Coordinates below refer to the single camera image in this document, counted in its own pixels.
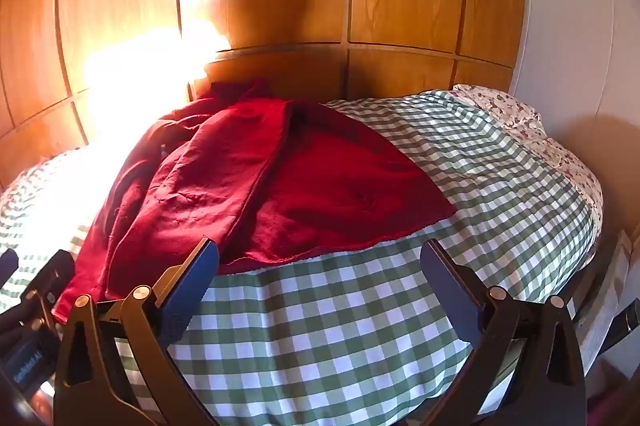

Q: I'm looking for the black bar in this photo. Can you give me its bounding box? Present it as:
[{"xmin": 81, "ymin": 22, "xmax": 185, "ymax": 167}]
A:
[{"xmin": 616, "ymin": 307, "xmax": 640, "ymax": 333}]

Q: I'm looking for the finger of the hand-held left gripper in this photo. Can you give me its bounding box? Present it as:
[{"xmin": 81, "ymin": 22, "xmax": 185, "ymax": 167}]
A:
[
  {"xmin": 25, "ymin": 250, "xmax": 76, "ymax": 322},
  {"xmin": 0, "ymin": 250, "xmax": 19, "ymax": 294}
]

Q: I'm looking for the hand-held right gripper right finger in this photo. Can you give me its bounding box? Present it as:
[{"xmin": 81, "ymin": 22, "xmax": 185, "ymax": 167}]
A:
[{"xmin": 420, "ymin": 239, "xmax": 587, "ymax": 426}]

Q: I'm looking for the green checkered blanket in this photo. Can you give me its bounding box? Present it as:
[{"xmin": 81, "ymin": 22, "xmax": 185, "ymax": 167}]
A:
[{"xmin": 0, "ymin": 90, "xmax": 598, "ymax": 426}]

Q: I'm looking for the wooden headboard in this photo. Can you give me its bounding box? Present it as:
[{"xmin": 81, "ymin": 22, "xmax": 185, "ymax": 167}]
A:
[{"xmin": 187, "ymin": 43, "xmax": 518, "ymax": 104}]

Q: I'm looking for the red garment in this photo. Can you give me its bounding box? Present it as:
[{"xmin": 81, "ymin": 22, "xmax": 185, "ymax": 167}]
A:
[{"xmin": 52, "ymin": 78, "xmax": 458, "ymax": 327}]

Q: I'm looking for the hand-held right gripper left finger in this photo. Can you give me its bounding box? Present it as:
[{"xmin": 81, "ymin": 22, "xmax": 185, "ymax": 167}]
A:
[{"xmin": 52, "ymin": 237, "xmax": 221, "ymax": 426}]

